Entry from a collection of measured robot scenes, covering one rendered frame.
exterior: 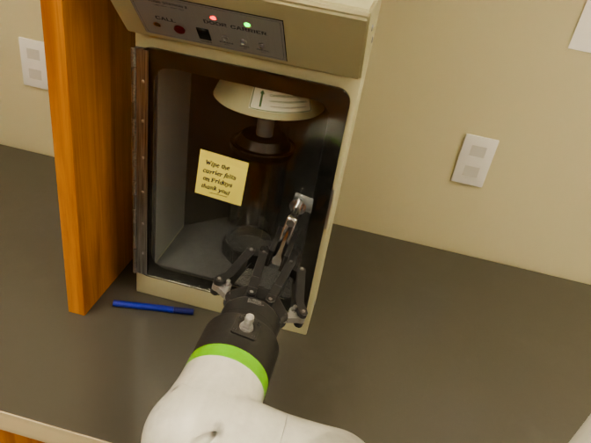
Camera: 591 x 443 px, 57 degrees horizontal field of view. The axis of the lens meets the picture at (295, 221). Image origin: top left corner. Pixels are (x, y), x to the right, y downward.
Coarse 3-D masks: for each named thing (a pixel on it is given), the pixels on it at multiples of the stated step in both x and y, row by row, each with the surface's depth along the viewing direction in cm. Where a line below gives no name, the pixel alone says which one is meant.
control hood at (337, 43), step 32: (128, 0) 65; (192, 0) 62; (224, 0) 60; (256, 0) 59; (288, 0) 58; (320, 0) 58; (352, 0) 60; (288, 32) 63; (320, 32) 62; (352, 32) 60; (288, 64) 71; (320, 64) 68; (352, 64) 66
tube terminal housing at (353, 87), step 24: (168, 48) 75; (192, 48) 75; (288, 72) 74; (312, 72) 73; (360, 96) 82; (336, 192) 81; (144, 288) 99; (168, 288) 97; (192, 288) 96; (312, 288) 91
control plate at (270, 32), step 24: (144, 0) 64; (168, 0) 63; (144, 24) 70; (168, 24) 68; (192, 24) 67; (216, 24) 65; (240, 24) 64; (264, 24) 63; (240, 48) 69; (264, 48) 68
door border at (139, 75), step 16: (144, 64) 76; (144, 80) 77; (144, 96) 78; (144, 112) 80; (144, 128) 81; (144, 144) 82; (144, 160) 84; (144, 176) 85; (144, 192) 87; (144, 208) 88; (144, 224) 90; (144, 240) 92; (144, 256) 93; (144, 272) 95
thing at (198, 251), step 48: (144, 48) 75; (192, 96) 77; (240, 96) 75; (288, 96) 74; (336, 96) 73; (192, 144) 81; (240, 144) 79; (288, 144) 77; (336, 144) 76; (192, 192) 85; (288, 192) 81; (192, 240) 90; (240, 240) 87; (288, 288) 90
